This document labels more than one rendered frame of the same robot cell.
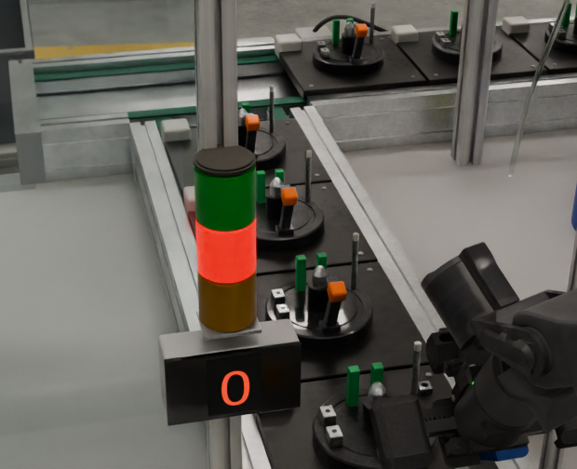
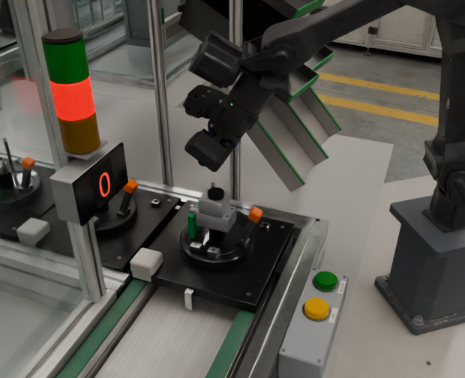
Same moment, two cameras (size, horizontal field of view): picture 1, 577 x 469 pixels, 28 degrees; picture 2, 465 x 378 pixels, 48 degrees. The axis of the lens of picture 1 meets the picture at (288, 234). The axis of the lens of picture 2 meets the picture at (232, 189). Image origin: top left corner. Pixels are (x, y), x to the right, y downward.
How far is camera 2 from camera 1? 59 cm
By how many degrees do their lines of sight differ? 46
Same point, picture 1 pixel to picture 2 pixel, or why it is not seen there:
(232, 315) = (95, 137)
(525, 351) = (285, 54)
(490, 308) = (235, 57)
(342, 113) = not seen: outside the picture
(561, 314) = (292, 29)
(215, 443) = (85, 235)
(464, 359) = (211, 102)
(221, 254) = (83, 97)
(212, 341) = (81, 163)
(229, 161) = (69, 34)
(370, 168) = not seen: outside the picture
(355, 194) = not seen: outside the picture
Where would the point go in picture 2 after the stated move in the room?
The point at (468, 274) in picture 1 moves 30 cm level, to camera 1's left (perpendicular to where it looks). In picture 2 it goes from (217, 46) to (44, 123)
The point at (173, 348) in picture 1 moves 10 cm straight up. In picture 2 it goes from (67, 177) to (53, 107)
